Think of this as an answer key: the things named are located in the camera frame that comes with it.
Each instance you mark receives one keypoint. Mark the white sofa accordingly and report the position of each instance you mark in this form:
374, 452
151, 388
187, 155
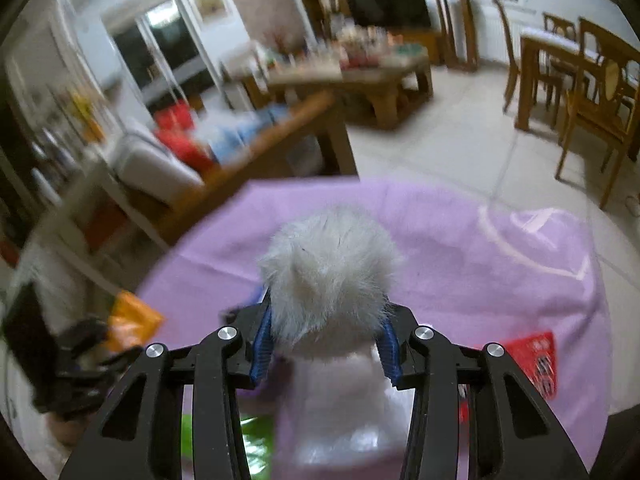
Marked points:
150, 165

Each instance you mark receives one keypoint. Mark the wooden chair with oval panel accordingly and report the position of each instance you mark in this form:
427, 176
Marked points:
595, 110

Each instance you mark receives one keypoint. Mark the purple cloth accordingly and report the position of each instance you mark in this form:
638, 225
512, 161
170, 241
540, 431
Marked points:
450, 280

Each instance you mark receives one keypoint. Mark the cluttered white shelf unit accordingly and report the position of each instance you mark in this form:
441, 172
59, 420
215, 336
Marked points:
65, 170

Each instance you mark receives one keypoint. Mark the green plastic wrapper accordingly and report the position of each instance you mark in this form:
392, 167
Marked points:
255, 440

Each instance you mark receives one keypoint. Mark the white radiator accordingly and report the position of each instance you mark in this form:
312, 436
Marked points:
492, 30

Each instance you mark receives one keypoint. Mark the orange snack packet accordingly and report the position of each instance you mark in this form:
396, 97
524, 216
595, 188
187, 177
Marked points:
132, 320

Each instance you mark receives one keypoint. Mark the small framed wall picture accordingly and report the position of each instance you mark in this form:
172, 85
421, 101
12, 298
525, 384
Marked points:
210, 2

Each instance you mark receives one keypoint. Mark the blue and white cloth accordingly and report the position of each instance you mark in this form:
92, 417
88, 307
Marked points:
245, 132

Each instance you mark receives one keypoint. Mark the wooden coffee table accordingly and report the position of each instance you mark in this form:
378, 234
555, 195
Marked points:
380, 85

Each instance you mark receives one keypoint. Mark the red bag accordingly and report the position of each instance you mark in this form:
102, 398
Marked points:
180, 135

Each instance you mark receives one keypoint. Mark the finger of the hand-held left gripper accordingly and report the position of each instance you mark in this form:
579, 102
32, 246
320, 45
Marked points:
95, 355

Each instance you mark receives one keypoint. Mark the wooden dining chair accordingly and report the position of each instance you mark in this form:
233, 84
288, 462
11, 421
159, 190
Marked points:
510, 60
560, 25

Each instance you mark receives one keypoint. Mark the wooden side table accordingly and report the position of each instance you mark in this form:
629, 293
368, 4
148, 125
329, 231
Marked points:
300, 130

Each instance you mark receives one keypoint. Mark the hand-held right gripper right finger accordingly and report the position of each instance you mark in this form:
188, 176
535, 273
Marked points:
391, 357

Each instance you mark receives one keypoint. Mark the white fluffy pompom toy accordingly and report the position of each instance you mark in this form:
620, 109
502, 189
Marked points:
330, 270

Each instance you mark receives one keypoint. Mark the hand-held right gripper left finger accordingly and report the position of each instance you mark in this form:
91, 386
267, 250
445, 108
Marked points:
260, 347

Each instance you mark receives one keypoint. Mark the wooden dining table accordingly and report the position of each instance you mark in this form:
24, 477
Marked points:
545, 45

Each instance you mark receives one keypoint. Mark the red snack packet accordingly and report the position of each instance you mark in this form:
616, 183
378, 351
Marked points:
532, 360

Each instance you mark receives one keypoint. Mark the tall wooden plant stand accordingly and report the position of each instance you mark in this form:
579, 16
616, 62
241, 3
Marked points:
456, 25

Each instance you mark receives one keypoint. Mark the clutter of small table items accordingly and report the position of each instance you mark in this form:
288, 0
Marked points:
360, 45

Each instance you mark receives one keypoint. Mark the glass sliding door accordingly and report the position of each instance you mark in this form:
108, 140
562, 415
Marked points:
155, 45

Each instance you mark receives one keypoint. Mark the black television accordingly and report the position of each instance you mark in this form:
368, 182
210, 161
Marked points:
390, 5

